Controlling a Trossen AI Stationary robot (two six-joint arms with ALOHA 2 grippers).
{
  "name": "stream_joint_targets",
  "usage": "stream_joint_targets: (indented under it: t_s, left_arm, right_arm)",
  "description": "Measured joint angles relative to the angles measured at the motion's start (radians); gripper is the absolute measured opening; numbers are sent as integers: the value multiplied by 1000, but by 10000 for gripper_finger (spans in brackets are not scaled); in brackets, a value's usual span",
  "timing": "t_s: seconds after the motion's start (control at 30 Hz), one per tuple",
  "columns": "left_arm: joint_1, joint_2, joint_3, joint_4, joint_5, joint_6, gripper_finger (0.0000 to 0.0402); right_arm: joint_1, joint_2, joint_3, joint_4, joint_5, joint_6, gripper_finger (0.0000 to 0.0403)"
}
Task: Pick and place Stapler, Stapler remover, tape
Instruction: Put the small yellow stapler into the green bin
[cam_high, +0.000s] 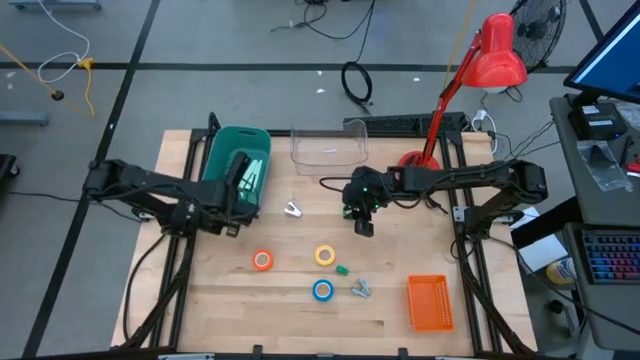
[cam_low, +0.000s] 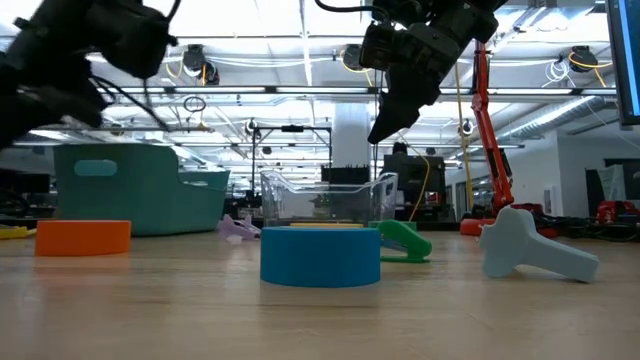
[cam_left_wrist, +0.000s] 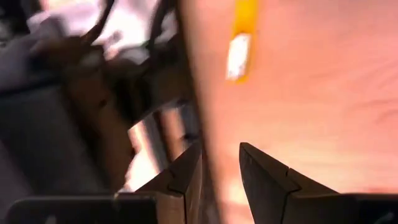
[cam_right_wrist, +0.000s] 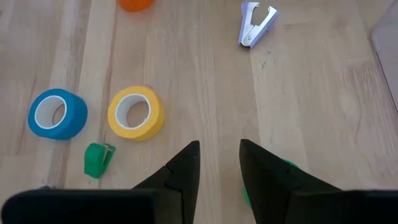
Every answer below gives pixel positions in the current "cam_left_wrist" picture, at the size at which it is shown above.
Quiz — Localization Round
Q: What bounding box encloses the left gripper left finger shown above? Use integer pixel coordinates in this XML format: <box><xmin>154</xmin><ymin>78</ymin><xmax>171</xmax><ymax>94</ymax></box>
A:
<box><xmin>136</xmin><ymin>142</ymin><xmax>203</xmax><ymax>224</ymax></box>

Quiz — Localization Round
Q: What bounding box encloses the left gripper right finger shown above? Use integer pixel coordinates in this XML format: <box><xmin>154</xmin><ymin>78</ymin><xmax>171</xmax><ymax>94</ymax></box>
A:
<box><xmin>239</xmin><ymin>142</ymin><xmax>343</xmax><ymax>224</ymax></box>

